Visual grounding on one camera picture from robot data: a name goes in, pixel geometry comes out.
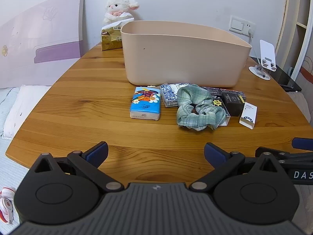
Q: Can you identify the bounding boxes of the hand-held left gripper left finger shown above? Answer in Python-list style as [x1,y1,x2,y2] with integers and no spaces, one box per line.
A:
[29,141,124,193]

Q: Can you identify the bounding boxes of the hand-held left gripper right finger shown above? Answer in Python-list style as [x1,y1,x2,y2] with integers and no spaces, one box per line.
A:
[190,142,293,192]

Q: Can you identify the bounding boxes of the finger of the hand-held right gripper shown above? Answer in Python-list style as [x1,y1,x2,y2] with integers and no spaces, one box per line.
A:
[292,138,313,150]
[255,146,313,165]

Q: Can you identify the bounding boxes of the green plaid scrunchie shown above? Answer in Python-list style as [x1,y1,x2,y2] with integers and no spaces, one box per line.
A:
[176,84,227,131]

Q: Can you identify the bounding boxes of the black box with yellow sticker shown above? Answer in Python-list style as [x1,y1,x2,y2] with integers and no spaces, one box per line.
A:
[211,97,231,127]

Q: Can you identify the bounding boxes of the small white box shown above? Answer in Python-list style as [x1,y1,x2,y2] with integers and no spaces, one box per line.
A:
[239,101,258,130]

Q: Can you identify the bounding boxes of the small black cube box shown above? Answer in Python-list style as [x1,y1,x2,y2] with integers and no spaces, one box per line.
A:
[221,91,242,117]

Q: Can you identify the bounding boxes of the long black box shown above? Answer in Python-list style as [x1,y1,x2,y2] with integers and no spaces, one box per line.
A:
[202,86,246,104]

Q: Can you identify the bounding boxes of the black side table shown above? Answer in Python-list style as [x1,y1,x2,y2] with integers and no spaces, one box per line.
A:
[249,56,303,93]

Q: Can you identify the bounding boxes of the blue cartoon tissue packet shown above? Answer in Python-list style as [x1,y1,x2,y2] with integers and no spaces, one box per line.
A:
[130,86,161,121]

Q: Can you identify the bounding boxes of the blue white patterned tissue packet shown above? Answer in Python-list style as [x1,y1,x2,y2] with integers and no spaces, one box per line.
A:
[160,83,190,108]

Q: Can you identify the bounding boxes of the white pillow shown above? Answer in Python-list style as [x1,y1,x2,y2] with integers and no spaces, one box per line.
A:
[2,85,52,140]

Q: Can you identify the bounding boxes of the light quilted bed sheet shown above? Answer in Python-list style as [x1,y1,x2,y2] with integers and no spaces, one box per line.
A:
[0,87,32,235]

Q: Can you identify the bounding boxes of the white phone stand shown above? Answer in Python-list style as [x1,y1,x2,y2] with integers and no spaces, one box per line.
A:
[249,40,277,81]

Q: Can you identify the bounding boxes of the beige plastic storage bin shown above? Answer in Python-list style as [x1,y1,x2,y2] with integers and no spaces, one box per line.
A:
[121,20,252,88]

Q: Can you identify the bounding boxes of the white red headphones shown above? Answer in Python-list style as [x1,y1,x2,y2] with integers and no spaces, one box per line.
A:
[0,187,16,225]

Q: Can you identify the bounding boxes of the gold tissue pack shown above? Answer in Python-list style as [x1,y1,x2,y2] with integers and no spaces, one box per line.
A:
[101,12,135,51]

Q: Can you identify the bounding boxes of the purple white headboard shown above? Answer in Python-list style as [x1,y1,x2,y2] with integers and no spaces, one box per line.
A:
[0,0,89,89]

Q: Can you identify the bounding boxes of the white plush sheep toy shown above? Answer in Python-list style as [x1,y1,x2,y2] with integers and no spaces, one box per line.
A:
[103,0,140,25]

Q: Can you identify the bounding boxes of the white power cable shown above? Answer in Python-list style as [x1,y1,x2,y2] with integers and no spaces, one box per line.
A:
[247,29,261,60]

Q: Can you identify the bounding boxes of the white shelf frame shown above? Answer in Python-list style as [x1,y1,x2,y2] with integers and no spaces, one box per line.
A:
[274,0,313,80]

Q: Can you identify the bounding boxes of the white wall socket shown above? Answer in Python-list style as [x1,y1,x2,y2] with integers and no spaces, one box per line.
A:
[242,22,256,36]

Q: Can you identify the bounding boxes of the white wall switch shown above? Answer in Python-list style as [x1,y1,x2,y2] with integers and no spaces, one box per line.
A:
[229,15,244,34]

